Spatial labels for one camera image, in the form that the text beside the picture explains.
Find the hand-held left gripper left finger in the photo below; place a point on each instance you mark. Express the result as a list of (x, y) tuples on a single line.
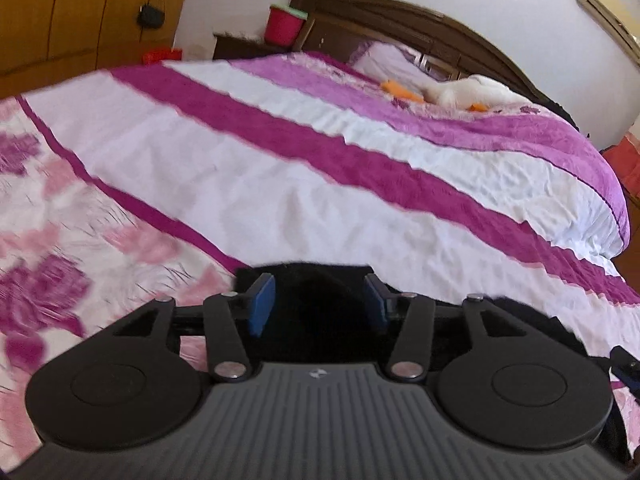
[(262, 305)]

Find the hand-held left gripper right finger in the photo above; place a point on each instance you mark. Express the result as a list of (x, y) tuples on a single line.
[(376, 302)]

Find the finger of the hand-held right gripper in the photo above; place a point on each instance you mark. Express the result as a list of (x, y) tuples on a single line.
[(627, 370)]

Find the black button cardigan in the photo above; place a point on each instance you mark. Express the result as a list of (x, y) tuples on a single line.
[(320, 300)]

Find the pink floral striped bed blanket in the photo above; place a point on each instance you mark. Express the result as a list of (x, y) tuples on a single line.
[(300, 170)]

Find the floral red white curtain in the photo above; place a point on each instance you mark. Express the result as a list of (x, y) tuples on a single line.
[(625, 160)]

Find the white orange plush toy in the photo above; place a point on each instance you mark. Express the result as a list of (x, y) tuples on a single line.
[(470, 92)]

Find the pink white pillow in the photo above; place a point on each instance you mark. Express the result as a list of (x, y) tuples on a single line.
[(390, 62)]

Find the dark wooden nightstand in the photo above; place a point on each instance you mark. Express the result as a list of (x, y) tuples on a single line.
[(235, 46)]

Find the red bag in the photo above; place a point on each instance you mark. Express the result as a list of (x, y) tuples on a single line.
[(162, 56)]

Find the red plastic bucket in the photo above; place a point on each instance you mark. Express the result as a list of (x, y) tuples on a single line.
[(283, 25)]

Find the dark wooden bed headboard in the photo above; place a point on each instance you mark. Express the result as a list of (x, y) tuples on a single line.
[(400, 20)]

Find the small black hanging purse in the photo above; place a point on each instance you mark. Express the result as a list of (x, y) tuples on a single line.
[(151, 16)]

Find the brown wooden wardrobe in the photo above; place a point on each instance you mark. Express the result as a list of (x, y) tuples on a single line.
[(75, 15)]

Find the white wall air conditioner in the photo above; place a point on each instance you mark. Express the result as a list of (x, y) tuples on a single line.
[(612, 5)]

